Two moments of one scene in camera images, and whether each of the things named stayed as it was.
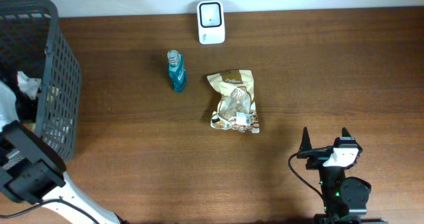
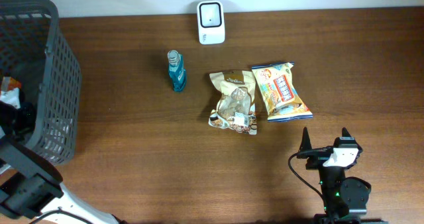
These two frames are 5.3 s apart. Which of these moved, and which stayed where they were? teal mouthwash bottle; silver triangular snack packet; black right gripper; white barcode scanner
Moved: silver triangular snack packet
Stayed: black right gripper; white barcode scanner; teal mouthwash bottle
